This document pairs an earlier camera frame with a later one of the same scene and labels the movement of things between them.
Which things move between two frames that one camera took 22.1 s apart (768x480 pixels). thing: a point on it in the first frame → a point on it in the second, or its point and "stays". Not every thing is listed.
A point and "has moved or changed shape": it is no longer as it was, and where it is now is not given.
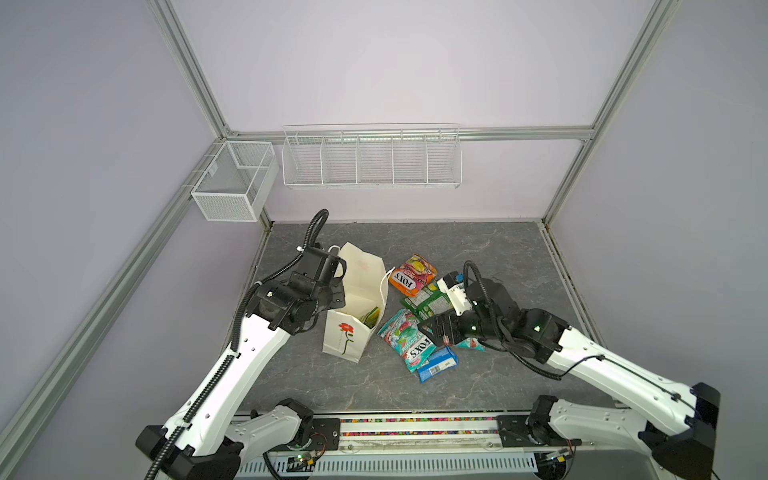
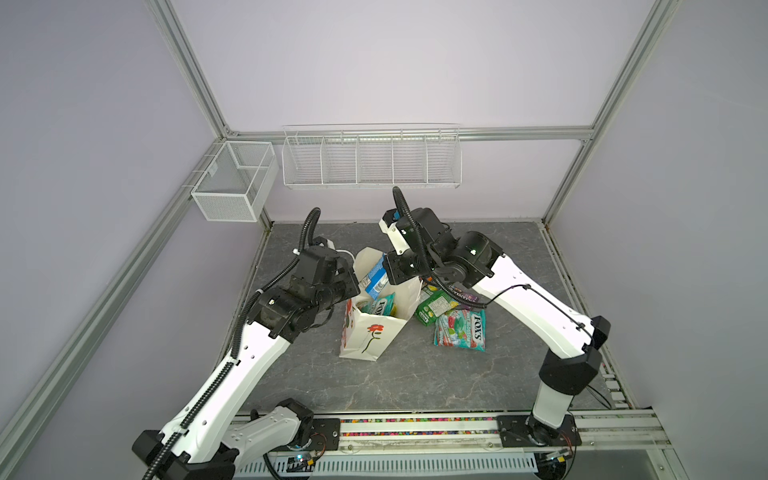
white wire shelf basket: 372,156 stays
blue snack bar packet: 441,360 → 378,278
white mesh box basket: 235,183 stays
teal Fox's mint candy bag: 402,332 → 383,306
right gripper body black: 468,326 → 403,269
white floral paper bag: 365,286 has moved or changed shape
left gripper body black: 330,297 stays
